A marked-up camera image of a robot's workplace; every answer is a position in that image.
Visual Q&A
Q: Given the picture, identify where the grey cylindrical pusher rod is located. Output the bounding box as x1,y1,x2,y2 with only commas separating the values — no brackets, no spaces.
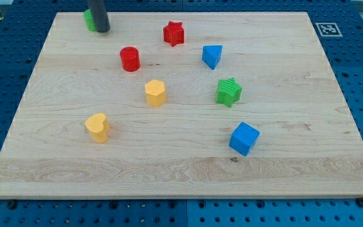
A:
88,0,110,33

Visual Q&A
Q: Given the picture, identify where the red star block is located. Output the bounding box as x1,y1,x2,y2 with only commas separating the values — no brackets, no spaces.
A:
163,21,185,47

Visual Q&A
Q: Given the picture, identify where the blue triangle block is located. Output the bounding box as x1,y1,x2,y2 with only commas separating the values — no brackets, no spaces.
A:
202,45,222,70

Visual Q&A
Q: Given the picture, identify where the green star block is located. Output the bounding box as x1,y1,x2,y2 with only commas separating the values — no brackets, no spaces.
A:
216,78,242,108

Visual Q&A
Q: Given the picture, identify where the green block behind rod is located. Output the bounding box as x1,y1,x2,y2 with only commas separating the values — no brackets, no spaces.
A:
83,9,96,32

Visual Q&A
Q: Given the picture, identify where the red cylinder block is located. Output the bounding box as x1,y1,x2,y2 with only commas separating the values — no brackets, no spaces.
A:
120,47,141,72

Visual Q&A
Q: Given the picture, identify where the yellow hexagon block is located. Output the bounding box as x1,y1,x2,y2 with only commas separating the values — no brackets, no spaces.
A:
145,79,166,107

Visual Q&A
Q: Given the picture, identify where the yellow heart block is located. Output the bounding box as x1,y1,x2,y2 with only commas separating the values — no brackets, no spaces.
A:
85,113,110,143

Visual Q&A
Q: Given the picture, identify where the light wooden board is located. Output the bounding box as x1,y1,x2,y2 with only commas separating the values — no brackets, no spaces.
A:
0,12,363,200

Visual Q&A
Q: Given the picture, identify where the blue cube block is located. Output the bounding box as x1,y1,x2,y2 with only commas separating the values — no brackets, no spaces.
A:
229,122,260,156

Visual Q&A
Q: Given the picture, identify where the white fiducial marker tag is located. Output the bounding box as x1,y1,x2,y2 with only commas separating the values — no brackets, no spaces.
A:
316,22,342,37

